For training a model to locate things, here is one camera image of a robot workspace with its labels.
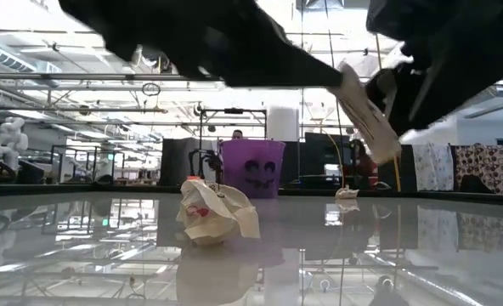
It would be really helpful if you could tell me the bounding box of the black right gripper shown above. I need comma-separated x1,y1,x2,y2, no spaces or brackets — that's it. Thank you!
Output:
365,0,503,138

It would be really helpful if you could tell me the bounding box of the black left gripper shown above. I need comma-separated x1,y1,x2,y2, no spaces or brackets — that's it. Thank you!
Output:
59,0,344,88

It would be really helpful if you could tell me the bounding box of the purple halloween bucket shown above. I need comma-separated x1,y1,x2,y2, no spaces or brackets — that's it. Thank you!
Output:
218,139,286,200

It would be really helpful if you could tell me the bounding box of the white round column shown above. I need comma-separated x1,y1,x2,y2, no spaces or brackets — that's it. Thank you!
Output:
267,105,300,142

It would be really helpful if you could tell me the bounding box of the black metal gantry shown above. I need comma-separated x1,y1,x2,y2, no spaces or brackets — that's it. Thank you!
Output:
198,107,268,188

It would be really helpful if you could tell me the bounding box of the white floral cloth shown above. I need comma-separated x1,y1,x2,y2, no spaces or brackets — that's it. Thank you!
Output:
411,143,455,192

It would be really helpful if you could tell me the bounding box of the dark red patterned cloth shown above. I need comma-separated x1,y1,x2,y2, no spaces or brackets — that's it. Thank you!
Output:
454,143,503,196

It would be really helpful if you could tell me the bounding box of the black partition panel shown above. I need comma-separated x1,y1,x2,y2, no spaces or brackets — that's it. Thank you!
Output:
161,137,221,187

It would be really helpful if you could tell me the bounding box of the yellow cable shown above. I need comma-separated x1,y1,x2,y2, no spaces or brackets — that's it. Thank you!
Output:
372,33,404,193

